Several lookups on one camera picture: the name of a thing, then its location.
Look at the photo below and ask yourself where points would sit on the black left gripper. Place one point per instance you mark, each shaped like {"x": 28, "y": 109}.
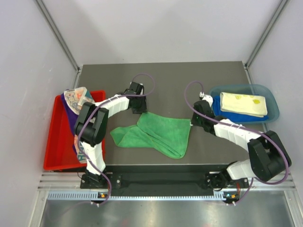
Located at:
{"x": 143, "y": 108}

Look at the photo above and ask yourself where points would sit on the red plastic bin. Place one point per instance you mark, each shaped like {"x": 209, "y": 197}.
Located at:
{"x": 59, "y": 154}

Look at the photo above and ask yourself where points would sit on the white slotted cable duct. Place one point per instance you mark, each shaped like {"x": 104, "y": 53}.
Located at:
{"x": 100, "y": 196}

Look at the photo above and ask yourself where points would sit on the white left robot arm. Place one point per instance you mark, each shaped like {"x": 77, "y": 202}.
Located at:
{"x": 91, "y": 125}

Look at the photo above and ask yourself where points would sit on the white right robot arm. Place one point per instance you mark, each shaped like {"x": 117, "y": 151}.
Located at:
{"x": 267, "y": 154}

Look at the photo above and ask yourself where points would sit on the green towel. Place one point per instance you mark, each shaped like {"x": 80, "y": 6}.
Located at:
{"x": 168, "y": 136}

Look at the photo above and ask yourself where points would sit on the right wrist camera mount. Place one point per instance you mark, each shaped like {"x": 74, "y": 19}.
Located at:
{"x": 208, "y": 98}

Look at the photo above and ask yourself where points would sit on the yellow patterned towel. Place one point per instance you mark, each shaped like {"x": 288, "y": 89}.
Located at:
{"x": 252, "y": 105}

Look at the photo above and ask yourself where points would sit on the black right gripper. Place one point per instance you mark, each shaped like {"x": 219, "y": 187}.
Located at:
{"x": 194, "y": 121}

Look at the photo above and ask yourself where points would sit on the translucent blue tray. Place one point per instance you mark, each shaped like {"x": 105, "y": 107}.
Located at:
{"x": 272, "y": 107}

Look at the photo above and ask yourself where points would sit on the light patterned towel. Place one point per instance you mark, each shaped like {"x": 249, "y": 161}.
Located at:
{"x": 75, "y": 99}

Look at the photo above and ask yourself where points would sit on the purple towel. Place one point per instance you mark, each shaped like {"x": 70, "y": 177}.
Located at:
{"x": 72, "y": 117}

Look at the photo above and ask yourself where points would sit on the blue towel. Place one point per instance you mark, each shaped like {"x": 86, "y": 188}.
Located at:
{"x": 234, "y": 117}

